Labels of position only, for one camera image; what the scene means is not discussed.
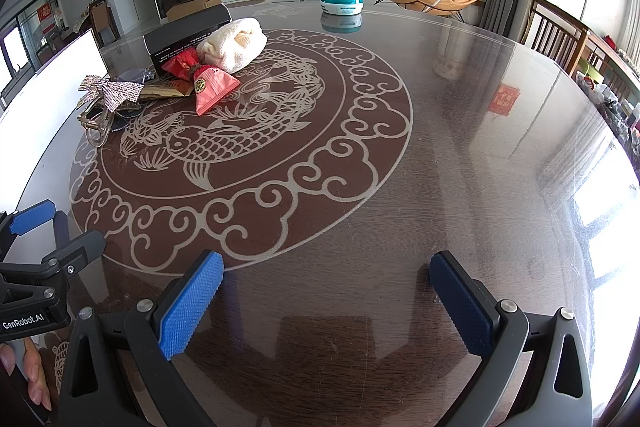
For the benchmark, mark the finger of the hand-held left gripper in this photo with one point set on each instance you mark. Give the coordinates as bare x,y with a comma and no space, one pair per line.
75,253
30,218

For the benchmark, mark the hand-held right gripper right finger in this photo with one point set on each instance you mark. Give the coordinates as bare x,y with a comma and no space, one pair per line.
462,307

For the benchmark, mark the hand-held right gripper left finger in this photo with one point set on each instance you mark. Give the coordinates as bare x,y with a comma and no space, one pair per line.
192,302

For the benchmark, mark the white storage container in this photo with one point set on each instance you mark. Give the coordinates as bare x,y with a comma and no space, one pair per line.
45,107

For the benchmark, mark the clear gold claw clip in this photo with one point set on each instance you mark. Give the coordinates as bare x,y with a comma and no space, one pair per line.
97,127

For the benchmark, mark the rhinestone bow hair clip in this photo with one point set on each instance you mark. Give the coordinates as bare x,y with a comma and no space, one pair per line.
117,92

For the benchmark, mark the brown gold packet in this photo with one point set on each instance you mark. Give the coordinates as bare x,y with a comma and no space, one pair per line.
165,89

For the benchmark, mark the white knit glove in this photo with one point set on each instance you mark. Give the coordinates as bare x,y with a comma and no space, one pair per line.
235,42

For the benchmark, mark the person's left hand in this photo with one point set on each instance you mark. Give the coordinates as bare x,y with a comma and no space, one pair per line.
37,382

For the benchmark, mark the red window banner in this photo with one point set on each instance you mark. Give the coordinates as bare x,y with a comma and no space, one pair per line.
45,14

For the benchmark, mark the black cardboard box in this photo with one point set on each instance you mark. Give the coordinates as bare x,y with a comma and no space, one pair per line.
175,42

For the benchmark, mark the brown cardboard box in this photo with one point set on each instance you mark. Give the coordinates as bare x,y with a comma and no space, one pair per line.
192,7

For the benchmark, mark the dark wooden slatted chair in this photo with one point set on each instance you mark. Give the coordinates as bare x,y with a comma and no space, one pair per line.
555,32

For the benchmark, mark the teal round wipes box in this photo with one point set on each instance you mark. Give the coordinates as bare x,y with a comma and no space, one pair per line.
341,1

